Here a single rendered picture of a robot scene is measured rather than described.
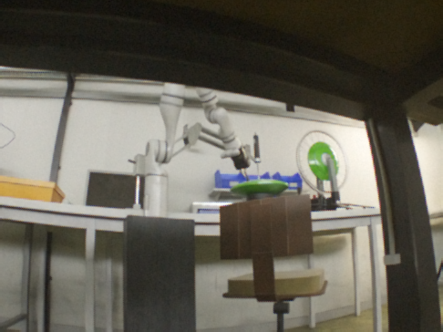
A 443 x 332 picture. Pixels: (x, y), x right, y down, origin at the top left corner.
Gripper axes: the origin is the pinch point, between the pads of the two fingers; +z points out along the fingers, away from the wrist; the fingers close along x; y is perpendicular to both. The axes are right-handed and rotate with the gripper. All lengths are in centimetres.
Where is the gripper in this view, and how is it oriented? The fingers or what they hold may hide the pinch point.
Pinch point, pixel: (247, 179)
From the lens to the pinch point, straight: 141.3
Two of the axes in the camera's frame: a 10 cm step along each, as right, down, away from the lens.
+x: -8.4, 2.0, 5.0
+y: 3.0, -5.9, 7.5
